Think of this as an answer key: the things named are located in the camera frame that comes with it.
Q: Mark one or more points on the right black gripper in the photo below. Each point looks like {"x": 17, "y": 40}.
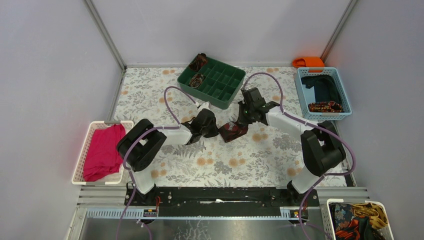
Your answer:
{"x": 242, "y": 104}

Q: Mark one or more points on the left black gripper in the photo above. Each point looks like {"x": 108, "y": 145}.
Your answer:
{"x": 210, "y": 126}

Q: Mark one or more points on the dark red patterned tie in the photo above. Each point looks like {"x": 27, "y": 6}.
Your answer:
{"x": 232, "y": 131}

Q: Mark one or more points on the green compartment organizer tray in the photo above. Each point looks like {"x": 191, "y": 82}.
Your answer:
{"x": 220, "y": 86}

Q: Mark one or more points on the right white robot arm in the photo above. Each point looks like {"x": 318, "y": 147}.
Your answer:
{"x": 320, "y": 145}

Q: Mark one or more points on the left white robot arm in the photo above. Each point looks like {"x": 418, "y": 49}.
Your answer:
{"x": 140, "y": 145}

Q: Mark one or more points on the floral tablecloth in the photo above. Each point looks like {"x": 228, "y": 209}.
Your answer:
{"x": 265, "y": 157}

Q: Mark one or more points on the striped rolled tie in tray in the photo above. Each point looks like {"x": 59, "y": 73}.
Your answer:
{"x": 196, "y": 81}

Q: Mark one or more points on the brown rolled tie back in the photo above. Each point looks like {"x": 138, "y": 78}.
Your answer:
{"x": 199, "y": 61}

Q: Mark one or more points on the light blue plastic basket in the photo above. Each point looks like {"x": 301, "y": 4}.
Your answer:
{"x": 306, "y": 96}

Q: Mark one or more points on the orange cloth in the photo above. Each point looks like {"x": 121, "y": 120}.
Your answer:
{"x": 314, "y": 63}

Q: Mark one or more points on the dark navy cloth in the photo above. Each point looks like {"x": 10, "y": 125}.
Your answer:
{"x": 324, "y": 86}

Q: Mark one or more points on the colourful patterned tie in basket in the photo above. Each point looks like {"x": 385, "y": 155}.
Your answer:
{"x": 325, "y": 107}

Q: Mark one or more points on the magenta cloth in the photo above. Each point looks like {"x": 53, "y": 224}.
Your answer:
{"x": 102, "y": 158}

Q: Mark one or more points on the white basket bottom right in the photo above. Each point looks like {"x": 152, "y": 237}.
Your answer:
{"x": 381, "y": 234}

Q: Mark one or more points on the white basket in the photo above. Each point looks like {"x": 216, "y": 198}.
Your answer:
{"x": 381, "y": 234}
{"x": 110, "y": 179}

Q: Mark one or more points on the white basket left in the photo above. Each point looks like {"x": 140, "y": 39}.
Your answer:
{"x": 110, "y": 179}

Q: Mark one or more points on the orange black floral tie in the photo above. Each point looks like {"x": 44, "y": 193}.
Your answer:
{"x": 347, "y": 226}

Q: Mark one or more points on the gold yellow tie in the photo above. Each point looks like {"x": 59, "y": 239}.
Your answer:
{"x": 375, "y": 212}

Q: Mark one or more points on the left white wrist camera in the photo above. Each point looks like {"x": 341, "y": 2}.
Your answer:
{"x": 203, "y": 106}

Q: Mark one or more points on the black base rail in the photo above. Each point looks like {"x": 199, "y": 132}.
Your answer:
{"x": 220, "y": 201}

